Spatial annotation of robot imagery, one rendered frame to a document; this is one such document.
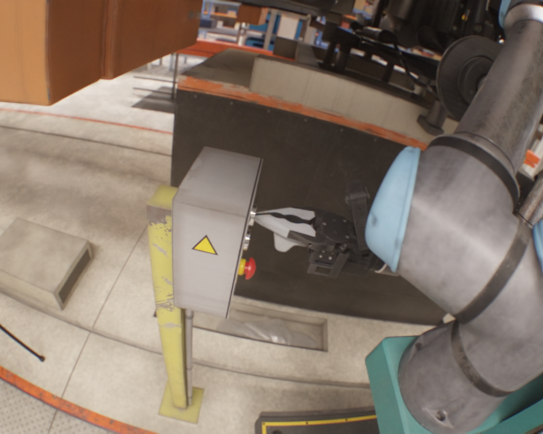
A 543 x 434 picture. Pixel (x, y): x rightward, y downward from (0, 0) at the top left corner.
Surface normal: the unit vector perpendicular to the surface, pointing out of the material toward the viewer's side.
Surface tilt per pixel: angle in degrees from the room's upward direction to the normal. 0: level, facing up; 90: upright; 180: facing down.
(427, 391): 72
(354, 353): 0
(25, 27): 90
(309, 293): 90
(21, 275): 0
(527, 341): 90
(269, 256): 90
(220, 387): 0
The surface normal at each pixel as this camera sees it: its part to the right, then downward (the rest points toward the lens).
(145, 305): 0.22, -0.76
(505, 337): -0.73, 0.44
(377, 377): -0.98, -0.14
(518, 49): -0.61, -0.47
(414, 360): -0.81, -0.58
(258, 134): -0.08, 0.61
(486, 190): -0.15, -0.09
